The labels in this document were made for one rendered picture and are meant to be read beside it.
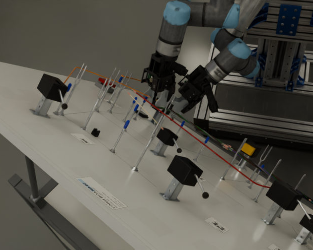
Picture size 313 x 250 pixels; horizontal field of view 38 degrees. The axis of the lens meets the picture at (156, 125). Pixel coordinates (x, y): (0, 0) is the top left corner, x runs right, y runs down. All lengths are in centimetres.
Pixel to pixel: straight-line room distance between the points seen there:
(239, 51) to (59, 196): 89
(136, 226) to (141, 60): 250
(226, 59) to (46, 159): 84
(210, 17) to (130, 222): 80
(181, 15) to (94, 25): 225
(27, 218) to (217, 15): 179
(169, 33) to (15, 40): 241
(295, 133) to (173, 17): 144
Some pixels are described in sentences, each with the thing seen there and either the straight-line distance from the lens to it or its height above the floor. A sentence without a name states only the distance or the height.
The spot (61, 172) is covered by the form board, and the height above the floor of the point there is 169.
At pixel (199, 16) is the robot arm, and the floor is 142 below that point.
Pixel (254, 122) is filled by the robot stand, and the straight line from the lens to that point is 260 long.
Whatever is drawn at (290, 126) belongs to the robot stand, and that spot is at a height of 23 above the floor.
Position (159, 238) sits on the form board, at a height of 165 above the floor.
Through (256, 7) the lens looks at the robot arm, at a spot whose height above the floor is 129.
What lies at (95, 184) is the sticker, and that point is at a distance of 85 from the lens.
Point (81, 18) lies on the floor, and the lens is 362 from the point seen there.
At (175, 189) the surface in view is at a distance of 96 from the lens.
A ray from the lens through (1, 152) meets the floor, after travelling 305.
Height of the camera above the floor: 240
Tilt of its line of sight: 57 degrees down
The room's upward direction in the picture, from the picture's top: 10 degrees counter-clockwise
